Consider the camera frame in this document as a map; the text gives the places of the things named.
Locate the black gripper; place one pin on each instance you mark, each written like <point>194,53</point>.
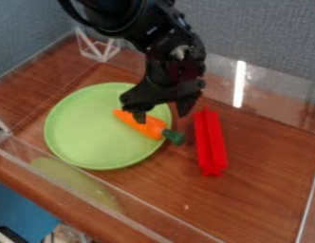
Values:
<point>171,81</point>

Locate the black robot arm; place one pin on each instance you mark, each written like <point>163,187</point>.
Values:
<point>154,27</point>

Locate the clear acrylic barrier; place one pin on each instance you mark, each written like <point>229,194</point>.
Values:
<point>95,207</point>
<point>261,91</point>

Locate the clear acrylic front barrier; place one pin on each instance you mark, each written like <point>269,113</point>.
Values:
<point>95,207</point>

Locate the clear acrylic corner bracket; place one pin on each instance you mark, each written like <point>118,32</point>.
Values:
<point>96,50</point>

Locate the green plastic plate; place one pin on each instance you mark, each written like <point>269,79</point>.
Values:
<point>86,136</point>

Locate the orange toy carrot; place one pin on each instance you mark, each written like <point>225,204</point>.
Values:
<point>153,128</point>

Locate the red star-shaped block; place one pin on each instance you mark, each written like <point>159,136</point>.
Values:
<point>210,143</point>

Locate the clear acrylic back barrier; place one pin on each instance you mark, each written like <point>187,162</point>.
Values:
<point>261,91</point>

